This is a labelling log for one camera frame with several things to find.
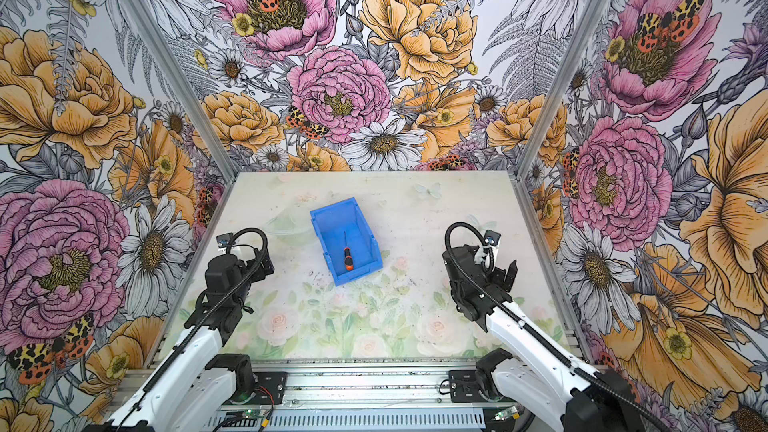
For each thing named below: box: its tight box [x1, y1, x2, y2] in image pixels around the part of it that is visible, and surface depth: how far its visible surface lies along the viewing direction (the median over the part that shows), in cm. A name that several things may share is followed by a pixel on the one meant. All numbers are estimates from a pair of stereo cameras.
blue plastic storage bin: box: [310, 197, 383, 287], surface depth 100 cm
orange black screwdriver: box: [343, 230, 354, 271], surface depth 98 cm
